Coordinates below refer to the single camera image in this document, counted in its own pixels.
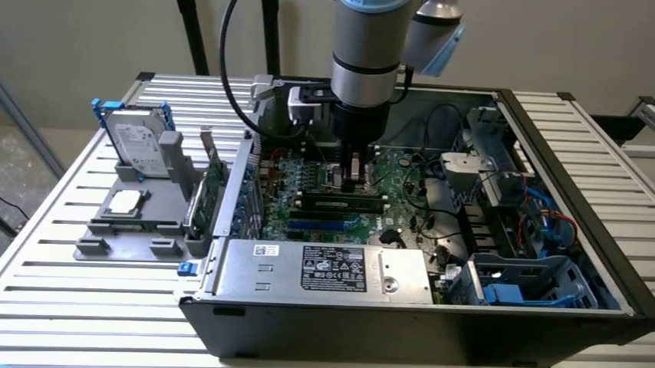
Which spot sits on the silver hard disk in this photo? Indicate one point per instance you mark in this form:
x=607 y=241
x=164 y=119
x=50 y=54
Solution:
x=138 y=145

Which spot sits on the black open PC case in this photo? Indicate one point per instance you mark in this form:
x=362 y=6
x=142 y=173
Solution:
x=357 y=329

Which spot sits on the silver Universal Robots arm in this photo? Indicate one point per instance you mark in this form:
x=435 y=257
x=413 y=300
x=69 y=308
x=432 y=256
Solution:
x=360 y=57

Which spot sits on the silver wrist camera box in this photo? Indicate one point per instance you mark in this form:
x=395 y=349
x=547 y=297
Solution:
x=301 y=105

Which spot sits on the grey blue disk bay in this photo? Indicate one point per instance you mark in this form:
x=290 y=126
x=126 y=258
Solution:
x=532 y=268

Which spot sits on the black RAM slot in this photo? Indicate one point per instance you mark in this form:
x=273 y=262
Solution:
x=337 y=211

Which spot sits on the CPU socket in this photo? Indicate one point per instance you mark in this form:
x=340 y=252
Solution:
x=332 y=174

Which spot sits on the blue case latch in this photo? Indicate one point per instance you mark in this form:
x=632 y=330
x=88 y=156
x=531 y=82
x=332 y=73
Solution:
x=186 y=268

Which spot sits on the green motherboard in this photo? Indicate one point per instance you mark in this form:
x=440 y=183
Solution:
x=399 y=218

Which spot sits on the metal disk bay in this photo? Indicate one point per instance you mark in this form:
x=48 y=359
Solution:
x=491 y=153

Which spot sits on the silver CPU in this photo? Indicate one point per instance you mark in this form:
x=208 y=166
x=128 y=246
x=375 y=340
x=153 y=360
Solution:
x=124 y=201

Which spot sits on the blue expansion slot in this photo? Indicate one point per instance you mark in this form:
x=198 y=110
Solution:
x=317 y=224

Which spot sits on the grey parts rack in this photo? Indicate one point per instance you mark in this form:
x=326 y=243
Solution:
x=128 y=245

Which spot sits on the green graphics card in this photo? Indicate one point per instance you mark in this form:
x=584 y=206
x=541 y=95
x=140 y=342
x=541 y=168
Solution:
x=201 y=199

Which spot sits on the silver power supply unit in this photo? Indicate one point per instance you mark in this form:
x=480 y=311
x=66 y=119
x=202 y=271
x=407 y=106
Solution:
x=286 y=268

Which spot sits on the blue disk carrier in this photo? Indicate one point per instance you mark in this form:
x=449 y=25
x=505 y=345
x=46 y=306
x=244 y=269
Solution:
x=168 y=115

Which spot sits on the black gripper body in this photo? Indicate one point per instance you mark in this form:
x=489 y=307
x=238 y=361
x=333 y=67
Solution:
x=357 y=122

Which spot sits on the black stand pole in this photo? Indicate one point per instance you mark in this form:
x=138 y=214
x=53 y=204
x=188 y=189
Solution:
x=270 y=38
x=193 y=38

